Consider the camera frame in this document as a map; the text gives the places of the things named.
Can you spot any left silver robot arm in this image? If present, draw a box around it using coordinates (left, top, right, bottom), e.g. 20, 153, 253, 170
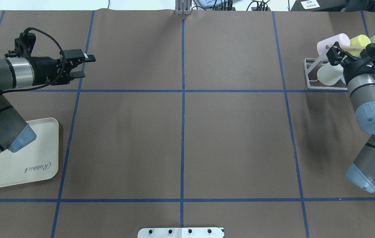
0, 27, 96, 153

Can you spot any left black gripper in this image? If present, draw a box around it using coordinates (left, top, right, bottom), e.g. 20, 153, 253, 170
5, 27, 96, 88

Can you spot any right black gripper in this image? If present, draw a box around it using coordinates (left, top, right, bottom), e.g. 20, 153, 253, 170
326, 42, 375, 85

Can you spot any cream white cup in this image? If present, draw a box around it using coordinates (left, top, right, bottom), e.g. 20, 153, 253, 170
316, 63, 343, 86

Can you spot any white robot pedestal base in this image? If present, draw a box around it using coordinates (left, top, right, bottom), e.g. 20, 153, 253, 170
137, 227, 225, 238

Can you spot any white plastic serving tray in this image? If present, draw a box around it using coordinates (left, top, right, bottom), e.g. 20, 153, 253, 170
0, 117, 59, 188

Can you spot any aluminium frame post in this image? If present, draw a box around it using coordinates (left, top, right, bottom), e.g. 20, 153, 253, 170
175, 0, 192, 15

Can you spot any yellow plastic cup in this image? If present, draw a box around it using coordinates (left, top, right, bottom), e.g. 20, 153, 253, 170
348, 35, 371, 57

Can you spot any pink plastic cup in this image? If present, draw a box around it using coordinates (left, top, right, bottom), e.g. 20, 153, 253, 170
316, 33, 351, 61

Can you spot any flat black box with label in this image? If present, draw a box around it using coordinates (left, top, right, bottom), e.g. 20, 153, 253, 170
290, 0, 346, 12

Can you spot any white wire cup rack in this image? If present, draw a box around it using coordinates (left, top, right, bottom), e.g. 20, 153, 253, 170
304, 45, 347, 91

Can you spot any black usb hub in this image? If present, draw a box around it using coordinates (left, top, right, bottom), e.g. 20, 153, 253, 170
250, 5, 271, 12

